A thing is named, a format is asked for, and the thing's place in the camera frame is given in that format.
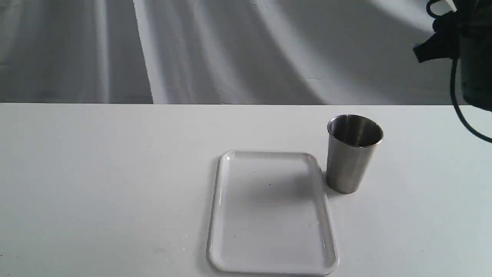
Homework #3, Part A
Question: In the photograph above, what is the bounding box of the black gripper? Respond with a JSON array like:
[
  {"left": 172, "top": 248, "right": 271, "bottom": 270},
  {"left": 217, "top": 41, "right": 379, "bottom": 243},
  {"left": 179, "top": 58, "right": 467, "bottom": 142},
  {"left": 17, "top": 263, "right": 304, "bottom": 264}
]
[{"left": 413, "top": 0, "right": 492, "bottom": 111}]

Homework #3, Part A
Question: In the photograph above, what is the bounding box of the stainless steel cup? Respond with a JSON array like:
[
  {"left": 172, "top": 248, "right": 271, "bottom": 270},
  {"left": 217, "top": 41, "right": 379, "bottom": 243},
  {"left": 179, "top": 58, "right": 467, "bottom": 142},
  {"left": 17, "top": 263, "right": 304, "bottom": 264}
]
[{"left": 326, "top": 114, "right": 384, "bottom": 194}]

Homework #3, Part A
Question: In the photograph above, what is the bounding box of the clear plastic tray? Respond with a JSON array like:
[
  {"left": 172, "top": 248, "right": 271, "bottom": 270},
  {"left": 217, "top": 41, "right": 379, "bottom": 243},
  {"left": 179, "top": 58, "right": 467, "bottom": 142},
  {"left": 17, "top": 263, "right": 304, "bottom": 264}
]
[{"left": 207, "top": 150, "right": 339, "bottom": 277}]

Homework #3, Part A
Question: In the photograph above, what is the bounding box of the grey fabric backdrop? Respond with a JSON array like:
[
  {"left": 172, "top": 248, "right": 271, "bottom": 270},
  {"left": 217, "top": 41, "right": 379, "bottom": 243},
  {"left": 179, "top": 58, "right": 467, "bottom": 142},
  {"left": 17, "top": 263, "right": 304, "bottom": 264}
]
[{"left": 0, "top": 0, "right": 450, "bottom": 105}]

